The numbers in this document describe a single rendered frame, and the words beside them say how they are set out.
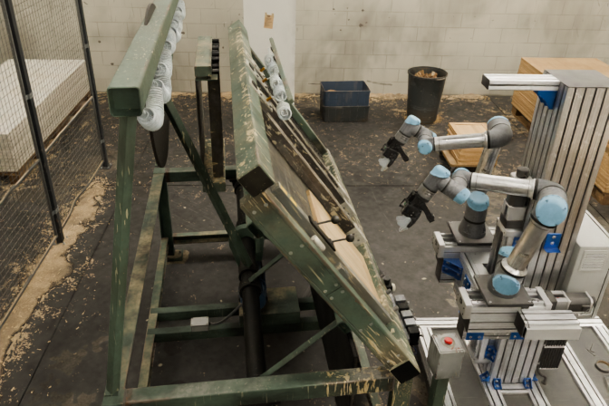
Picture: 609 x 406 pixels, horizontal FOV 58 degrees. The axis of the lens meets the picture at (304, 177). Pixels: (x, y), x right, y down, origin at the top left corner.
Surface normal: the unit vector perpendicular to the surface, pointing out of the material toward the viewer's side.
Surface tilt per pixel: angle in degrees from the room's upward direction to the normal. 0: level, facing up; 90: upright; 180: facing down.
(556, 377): 0
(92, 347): 0
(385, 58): 90
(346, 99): 90
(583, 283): 90
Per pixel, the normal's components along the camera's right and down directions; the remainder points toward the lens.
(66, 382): 0.03, -0.88
